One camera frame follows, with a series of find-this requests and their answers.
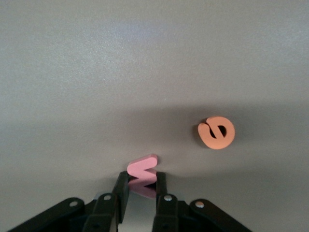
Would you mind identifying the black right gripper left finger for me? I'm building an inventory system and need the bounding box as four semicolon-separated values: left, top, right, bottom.
7;171;131;232

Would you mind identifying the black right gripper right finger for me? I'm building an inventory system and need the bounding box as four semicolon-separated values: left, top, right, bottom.
151;172;253;232

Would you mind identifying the pink foam letter w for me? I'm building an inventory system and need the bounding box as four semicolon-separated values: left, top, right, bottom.
126;154;159;200

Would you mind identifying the orange foam letter e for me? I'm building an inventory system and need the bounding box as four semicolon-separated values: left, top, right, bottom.
197;116;236;150

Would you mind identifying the brown table cover sheet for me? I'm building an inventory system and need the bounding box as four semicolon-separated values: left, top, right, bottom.
0;0;309;232

